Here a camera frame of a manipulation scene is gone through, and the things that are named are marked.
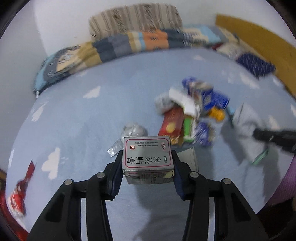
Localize grey sock green cuff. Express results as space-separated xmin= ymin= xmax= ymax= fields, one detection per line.
xmin=231 ymin=103 xmax=269 ymax=165

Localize orange wrapper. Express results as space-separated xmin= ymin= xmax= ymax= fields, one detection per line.
xmin=207 ymin=107 xmax=225 ymax=122

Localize grey medicine box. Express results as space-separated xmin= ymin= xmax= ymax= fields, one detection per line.
xmin=122 ymin=136 xmax=175 ymax=185

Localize purple plastic basket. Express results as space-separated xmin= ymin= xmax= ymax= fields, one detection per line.
xmin=267 ymin=156 xmax=295 ymax=206

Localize red snack wrapper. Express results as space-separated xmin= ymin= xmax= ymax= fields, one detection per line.
xmin=6 ymin=161 xmax=35 ymax=218

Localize navy star pillow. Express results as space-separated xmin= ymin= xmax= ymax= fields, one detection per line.
xmin=211 ymin=43 xmax=277 ymax=79

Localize blue patterned snack wrapper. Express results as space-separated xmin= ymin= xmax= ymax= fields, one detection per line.
xmin=193 ymin=121 xmax=215 ymax=147

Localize wooden headboard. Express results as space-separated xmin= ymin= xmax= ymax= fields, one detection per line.
xmin=215 ymin=14 xmax=296 ymax=97

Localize dark blue flat box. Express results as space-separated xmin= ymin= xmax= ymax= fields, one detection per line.
xmin=202 ymin=89 xmax=230 ymax=111

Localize light blue cloud bedsheet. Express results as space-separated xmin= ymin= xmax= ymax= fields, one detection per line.
xmin=6 ymin=48 xmax=295 ymax=240

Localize green white small carton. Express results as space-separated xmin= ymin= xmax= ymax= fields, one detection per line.
xmin=183 ymin=115 xmax=195 ymax=143

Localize white open paper box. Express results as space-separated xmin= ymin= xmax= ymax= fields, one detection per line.
xmin=169 ymin=87 xmax=200 ymax=118

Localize blue milk carton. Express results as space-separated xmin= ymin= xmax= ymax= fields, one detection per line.
xmin=182 ymin=77 xmax=214 ymax=111

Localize red gold cigarette box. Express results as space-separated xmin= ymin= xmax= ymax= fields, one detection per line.
xmin=158 ymin=107 xmax=184 ymax=145

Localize crumpled grey plastic wrap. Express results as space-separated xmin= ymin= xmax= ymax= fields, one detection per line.
xmin=107 ymin=123 xmax=147 ymax=157

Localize patchwork folded quilt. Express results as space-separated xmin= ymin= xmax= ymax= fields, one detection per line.
xmin=33 ymin=25 xmax=238 ymax=97

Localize striped beige cushion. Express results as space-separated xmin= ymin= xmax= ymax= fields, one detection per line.
xmin=89 ymin=3 xmax=182 ymax=42

